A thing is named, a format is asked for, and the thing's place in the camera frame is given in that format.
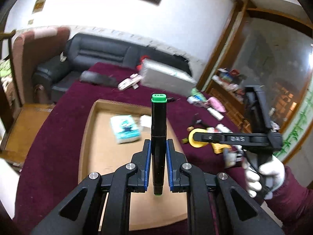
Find black marker green caps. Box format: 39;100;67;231
151;93;167;196

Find dark red sleeve forearm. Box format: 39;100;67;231
266;166;313;234

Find white gloved right hand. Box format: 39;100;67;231
242;156;285;200

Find yellow snack packet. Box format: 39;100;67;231
211;143;232;154

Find white plain bottle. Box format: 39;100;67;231
207;107;224;121

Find wooden brick-pattern counter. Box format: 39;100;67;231
206;75;251;133

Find white bottle yellow cap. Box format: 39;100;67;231
188;127;216;148

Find pink cloth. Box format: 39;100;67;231
207;97;226;113

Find green cloth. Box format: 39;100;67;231
191;88;207;102

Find cardboard tray box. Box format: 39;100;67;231
78;99;187;231

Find teal tissue pack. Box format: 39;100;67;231
110;115;141;144

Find white box in tray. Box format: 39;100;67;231
139;115;152;128

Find grey red dragonfly box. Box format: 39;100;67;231
139;58;196;97

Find black phone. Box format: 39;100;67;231
79;70;118;88

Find black leather sofa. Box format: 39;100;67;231
32;33;192;103

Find brown armchair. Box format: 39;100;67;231
12;26;71;104

